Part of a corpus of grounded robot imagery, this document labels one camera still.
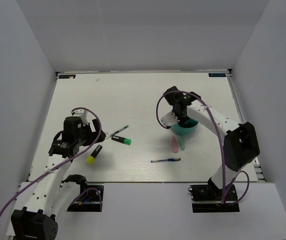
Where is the left corner label sticker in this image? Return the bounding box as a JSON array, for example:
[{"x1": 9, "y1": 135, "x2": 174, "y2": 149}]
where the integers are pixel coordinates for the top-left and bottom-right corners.
[{"x1": 58, "y1": 74, "x2": 76, "y2": 79}]

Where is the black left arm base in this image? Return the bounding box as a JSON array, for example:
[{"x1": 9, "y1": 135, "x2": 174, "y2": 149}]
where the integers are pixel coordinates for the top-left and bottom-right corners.
[{"x1": 67, "y1": 184, "x2": 104, "y2": 213}]

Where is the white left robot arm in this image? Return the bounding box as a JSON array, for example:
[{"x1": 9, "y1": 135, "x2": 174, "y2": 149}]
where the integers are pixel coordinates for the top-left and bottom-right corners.
[{"x1": 10, "y1": 115, "x2": 106, "y2": 240}]

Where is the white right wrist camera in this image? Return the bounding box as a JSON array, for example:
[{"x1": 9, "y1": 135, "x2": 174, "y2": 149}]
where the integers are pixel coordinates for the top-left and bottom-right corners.
[{"x1": 160, "y1": 111, "x2": 179, "y2": 129}]

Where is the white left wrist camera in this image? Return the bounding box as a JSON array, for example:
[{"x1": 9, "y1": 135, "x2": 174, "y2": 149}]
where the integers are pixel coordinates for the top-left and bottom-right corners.
[{"x1": 71, "y1": 109, "x2": 88, "y2": 126}]

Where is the green cap slim pen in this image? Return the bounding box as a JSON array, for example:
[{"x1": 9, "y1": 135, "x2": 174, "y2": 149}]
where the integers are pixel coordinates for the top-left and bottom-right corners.
[{"x1": 106, "y1": 125, "x2": 129, "y2": 139}]

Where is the corner label sticker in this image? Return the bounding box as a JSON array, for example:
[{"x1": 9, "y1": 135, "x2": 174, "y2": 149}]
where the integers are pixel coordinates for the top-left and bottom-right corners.
[
  {"x1": 58, "y1": 74, "x2": 76, "y2": 79},
  {"x1": 208, "y1": 73, "x2": 226, "y2": 78}
]

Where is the green black highlighter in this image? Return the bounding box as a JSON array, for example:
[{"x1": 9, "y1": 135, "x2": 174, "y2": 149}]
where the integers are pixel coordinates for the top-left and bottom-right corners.
[{"x1": 111, "y1": 135, "x2": 131, "y2": 146}]

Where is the teal round desk organizer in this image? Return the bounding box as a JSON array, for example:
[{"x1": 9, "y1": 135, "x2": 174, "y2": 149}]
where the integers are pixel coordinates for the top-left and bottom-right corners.
[{"x1": 171, "y1": 119, "x2": 198, "y2": 136}]

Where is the mint green eraser pen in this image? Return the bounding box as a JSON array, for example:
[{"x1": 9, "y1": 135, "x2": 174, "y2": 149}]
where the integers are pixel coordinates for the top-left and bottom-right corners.
[{"x1": 177, "y1": 134, "x2": 185, "y2": 151}]

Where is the yellow black highlighter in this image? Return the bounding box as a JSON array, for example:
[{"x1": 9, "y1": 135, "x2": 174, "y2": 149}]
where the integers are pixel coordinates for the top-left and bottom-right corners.
[{"x1": 87, "y1": 144, "x2": 102, "y2": 164}]

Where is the right corner label sticker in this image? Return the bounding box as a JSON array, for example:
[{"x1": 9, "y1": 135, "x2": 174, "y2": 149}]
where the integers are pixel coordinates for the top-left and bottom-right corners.
[{"x1": 208, "y1": 73, "x2": 226, "y2": 78}]

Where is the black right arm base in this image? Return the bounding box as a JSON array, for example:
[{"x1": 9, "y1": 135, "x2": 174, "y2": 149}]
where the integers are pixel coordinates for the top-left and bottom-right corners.
[{"x1": 188, "y1": 184, "x2": 240, "y2": 213}]

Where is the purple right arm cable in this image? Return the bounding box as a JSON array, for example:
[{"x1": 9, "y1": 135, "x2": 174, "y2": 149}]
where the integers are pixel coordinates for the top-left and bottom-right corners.
[{"x1": 156, "y1": 90, "x2": 250, "y2": 205}]

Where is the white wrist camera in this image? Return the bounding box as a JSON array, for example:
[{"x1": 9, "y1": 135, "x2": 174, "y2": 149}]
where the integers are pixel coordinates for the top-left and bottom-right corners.
[
  {"x1": 71, "y1": 109, "x2": 88, "y2": 126},
  {"x1": 160, "y1": 111, "x2": 179, "y2": 129}
]

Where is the blue ballpoint pen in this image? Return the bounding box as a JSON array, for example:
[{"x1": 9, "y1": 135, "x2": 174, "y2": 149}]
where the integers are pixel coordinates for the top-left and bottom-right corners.
[{"x1": 150, "y1": 158, "x2": 181, "y2": 163}]

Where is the pink eraser pen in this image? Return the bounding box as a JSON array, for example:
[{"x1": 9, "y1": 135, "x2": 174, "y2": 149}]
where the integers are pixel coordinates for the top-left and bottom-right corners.
[{"x1": 171, "y1": 136, "x2": 179, "y2": 153}]

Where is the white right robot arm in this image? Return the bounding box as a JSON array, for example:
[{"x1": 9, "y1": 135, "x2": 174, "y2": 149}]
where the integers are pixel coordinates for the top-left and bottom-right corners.
[{"x1": 157, "y1": 86, "x2": 260, "y2": 204}]

